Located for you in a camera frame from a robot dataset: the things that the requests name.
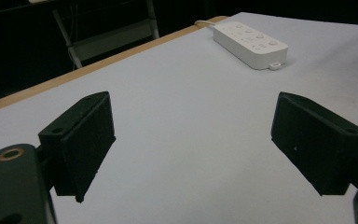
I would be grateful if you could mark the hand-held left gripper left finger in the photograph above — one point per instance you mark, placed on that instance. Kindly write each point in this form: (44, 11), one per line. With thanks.
(80, 143)

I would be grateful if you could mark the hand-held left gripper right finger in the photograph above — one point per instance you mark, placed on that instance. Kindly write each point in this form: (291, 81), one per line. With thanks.
(313, 143)

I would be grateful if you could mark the grey metal stand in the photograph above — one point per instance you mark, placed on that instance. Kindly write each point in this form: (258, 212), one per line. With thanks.
(112, 34)

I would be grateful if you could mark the white power strip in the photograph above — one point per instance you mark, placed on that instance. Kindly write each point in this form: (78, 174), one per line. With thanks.
(250, 43)

